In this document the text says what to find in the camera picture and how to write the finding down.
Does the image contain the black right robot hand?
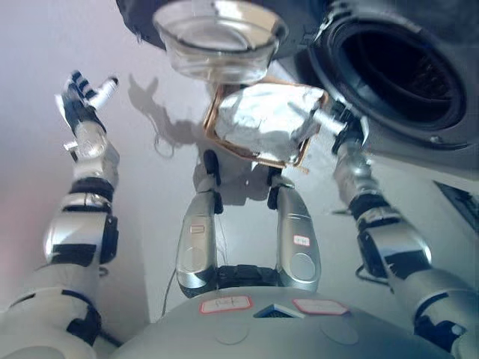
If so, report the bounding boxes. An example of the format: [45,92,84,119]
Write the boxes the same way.
[291,99,370,147]

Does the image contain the white machine plinth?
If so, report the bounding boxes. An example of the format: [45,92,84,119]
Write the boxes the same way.
[368,144,479,210]

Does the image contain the grey robot torso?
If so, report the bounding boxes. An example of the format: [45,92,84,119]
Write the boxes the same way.
[112,286,452,359]

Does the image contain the brown wicker laundry basket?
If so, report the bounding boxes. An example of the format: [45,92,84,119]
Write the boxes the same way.
[201,76,331,175]

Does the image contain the red bordered white label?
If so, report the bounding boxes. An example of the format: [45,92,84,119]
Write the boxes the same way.
[198,295,253,316]
[292,298,350,316]

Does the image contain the silver robot legs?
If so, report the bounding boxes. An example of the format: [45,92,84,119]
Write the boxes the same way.
[175,149,226,299]

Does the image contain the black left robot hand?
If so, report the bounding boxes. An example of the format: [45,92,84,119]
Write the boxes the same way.
[55,70,120,132]

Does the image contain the silver right robot leg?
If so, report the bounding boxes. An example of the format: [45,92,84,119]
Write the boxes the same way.
[266,170,323,292]

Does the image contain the round glass washing machine door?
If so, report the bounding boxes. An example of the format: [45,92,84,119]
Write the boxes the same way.
[115,0,312,84]

